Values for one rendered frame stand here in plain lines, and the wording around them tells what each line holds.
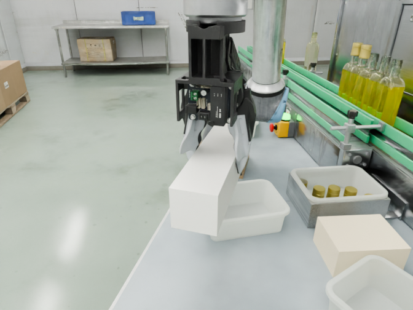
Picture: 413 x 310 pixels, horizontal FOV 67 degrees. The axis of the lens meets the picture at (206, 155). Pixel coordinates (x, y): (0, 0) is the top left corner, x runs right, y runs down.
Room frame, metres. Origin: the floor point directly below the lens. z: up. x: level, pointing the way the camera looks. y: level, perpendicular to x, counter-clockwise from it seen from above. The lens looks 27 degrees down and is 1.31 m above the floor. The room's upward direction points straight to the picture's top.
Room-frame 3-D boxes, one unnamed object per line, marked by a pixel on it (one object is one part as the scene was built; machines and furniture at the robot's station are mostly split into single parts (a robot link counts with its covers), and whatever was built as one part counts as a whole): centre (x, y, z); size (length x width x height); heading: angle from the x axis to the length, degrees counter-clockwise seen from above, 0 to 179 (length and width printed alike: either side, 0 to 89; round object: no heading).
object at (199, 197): (0.42, -0.02, 1.07); 0.24 x 0.06 x 0.06; 164
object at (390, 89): (0.97, -0.58, 0.99); 0.06 x 0.06 x 0.21; 7
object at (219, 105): (0.40, -0.01, 1.22); 0.09 x 0.08 x 0.12; 164
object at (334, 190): (0.77, -0.37, 0.79); 0.04 x 0.04 x 0.04
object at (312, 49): (1.82, -0.59, 1.01); 0.06 x 0.06 x 0.26; 7
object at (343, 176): (0.76, -0.37, 0.80); 0.22 x 0.17 x 0.09; 96
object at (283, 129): (1.31, -0.35, 0.79); 0.07 x 0.07 x 0.07; 6
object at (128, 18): (6.27, 1.24, 0.99); 0.60 x 0.41 x 0.22; 99
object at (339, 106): (1.80, -0.43, 0.93); 1.75 x 0.01 x 0.08; 6
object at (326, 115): (1.79, -0.35, 0.93); 1.75 x 0.01 x 0.08; 6
